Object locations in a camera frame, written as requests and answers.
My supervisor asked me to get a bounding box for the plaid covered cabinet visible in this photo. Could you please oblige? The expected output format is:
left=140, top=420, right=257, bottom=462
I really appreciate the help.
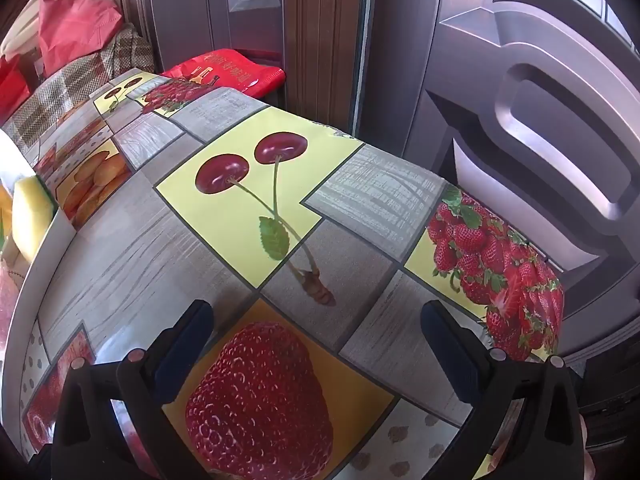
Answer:
left=0, top=25, right=156, bottom=136

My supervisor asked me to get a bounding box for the brown metal door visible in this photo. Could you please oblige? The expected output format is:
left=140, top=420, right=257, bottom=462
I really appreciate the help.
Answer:
left=350, top=0, right=640, bottom=411
left=120, top=0, right=296, bottom=76

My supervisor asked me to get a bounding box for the red printed bag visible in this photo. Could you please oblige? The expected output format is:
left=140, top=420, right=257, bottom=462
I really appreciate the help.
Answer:
left=160, top=49, right=287, bottom=98

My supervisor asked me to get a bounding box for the yellow green sponge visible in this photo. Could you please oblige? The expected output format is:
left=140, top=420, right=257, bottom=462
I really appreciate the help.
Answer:
left=11, top=176, right=58, bottom=261

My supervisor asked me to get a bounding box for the red tote bag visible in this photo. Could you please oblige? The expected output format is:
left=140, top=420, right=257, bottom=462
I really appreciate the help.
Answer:
left=0, top=55, right=31, bottom=116

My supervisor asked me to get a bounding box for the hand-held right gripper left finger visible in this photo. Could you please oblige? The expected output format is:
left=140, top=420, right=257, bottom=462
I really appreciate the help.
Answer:
left=50, top=299, right=216, bottom=480

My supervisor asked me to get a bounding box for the fruit print tablecloth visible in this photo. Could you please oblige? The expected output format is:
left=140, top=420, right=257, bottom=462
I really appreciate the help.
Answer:
left=0, top=72, right=566, bottom=480

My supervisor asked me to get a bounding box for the pink-red nonwoven bag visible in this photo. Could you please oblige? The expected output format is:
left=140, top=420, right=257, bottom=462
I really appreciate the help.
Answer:
left=37, top=0, right=123, bottom=76

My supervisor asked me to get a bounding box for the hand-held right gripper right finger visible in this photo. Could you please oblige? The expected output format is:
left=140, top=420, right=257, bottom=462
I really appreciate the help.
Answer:
left=420, top=301, right=586, bottom=480

